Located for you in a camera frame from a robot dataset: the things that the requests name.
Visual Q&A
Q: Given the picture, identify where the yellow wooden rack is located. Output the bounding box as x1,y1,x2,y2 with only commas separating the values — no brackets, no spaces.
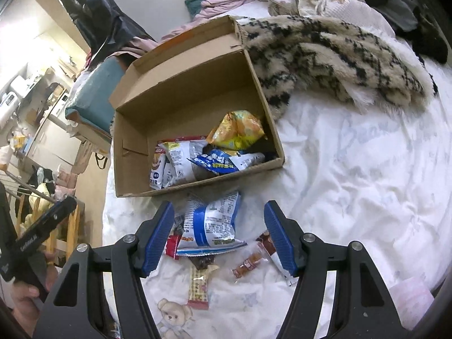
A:
14,198,83,272

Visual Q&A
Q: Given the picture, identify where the white kitchen cabinet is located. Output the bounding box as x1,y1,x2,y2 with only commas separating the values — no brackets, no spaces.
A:
26,113,89,170

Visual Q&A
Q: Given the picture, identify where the orange brown small packet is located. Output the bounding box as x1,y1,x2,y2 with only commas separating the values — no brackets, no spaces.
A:
232,249,265,279

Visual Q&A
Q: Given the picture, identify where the teal pillow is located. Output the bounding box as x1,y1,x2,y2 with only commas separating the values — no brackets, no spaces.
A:
185,0,212,18

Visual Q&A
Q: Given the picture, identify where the clear packet of dark sausages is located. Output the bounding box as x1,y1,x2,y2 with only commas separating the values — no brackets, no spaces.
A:
187,256,218,272

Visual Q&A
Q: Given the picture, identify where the pale pink fluffy cloth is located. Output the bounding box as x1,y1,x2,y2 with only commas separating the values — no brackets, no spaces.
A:
390,277,435,329

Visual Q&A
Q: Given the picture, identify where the silver red-edged snack bag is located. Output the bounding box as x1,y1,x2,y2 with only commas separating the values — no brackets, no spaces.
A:
150,136,212,189

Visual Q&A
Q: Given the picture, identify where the dark blue yellow snack bag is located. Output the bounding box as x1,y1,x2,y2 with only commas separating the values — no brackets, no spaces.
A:
187,148,265,175

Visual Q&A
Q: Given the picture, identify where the black plastic bag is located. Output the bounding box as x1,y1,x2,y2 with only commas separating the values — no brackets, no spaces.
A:
53,0,156,57

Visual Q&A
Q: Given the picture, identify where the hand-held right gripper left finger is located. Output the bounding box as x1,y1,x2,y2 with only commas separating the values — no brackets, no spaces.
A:
33,201,175,339

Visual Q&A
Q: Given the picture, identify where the white floral bear bed sheet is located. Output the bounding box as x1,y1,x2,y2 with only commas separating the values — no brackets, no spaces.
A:
102,0,449,339

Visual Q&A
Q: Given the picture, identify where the beige red-ended bar packet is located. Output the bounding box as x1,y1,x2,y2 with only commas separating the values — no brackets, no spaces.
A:
186,266,220,310

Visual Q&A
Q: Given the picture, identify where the cream black fuzzy blanket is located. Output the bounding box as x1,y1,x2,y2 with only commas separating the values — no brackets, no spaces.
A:
236,16,438,117

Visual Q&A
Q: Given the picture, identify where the dark clothes pile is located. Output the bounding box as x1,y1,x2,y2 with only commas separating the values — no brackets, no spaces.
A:
360,0,449,64

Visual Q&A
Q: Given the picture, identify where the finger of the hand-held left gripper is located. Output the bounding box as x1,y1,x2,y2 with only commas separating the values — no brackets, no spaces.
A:
17,195,78,251

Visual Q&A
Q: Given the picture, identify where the blue and white snack bag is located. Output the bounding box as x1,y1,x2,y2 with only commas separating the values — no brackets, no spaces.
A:
175,191,248,257

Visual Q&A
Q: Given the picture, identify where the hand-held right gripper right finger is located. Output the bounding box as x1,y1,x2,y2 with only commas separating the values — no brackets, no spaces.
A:
264,201,412,339

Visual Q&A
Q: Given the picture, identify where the brown white small packet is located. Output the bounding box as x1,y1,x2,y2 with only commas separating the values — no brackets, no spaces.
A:
256,231,299,286

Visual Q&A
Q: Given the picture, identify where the red small snack packet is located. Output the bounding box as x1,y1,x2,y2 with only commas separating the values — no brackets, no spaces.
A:
164,235,181,258

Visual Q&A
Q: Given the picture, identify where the person's left hand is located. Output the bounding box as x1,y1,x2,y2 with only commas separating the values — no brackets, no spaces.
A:
10,251,60,322

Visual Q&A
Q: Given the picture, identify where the cardboard box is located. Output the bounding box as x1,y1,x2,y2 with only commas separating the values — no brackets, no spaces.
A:
109,15,285,198

